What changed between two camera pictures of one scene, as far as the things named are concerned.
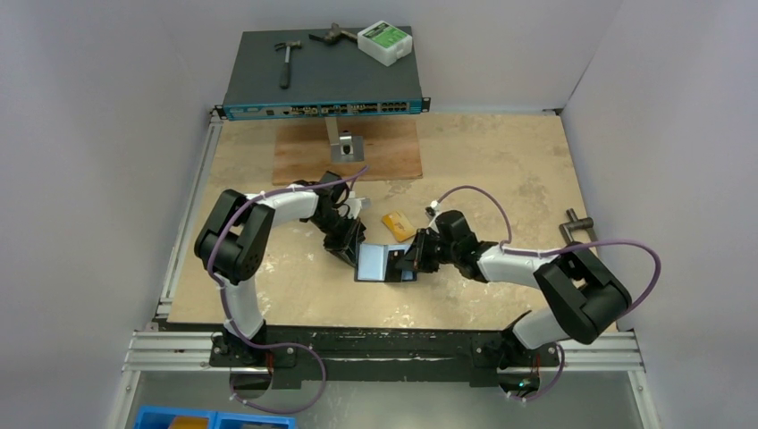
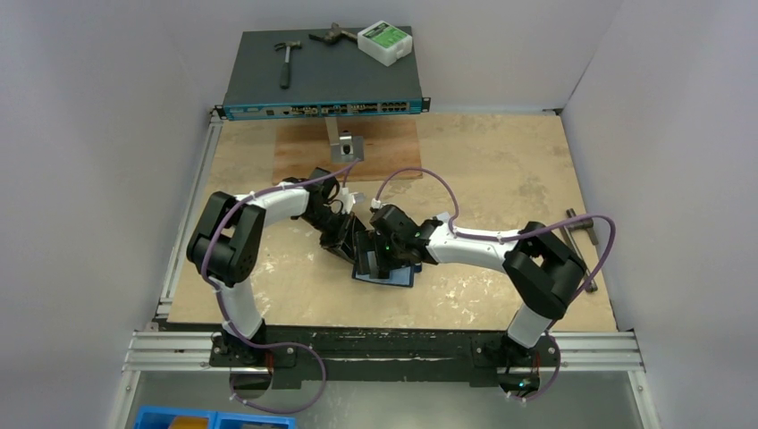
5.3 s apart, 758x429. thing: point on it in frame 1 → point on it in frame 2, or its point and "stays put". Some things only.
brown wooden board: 302,150 stays put
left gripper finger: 347,254 stays put
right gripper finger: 411,254 → 383,268
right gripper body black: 422,251 → 379,253
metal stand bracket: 348,147 stays put
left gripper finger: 357,239 stays put
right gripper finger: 409,264 → 365,241
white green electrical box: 384,43 stays put
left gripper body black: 339,236 stays put
